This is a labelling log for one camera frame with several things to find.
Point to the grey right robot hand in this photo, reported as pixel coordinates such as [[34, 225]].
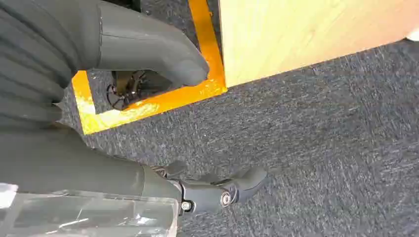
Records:
[[65, 163]]

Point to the yellow floor tape strip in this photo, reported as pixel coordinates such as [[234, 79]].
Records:
[[82, 93], [206, 39], [154, 106]]

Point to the ribbed grey right arm sleeve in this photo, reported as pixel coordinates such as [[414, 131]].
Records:
[[36, 49]]

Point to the pale wooden desk panel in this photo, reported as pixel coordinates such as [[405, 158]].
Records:
[[294, 32]]

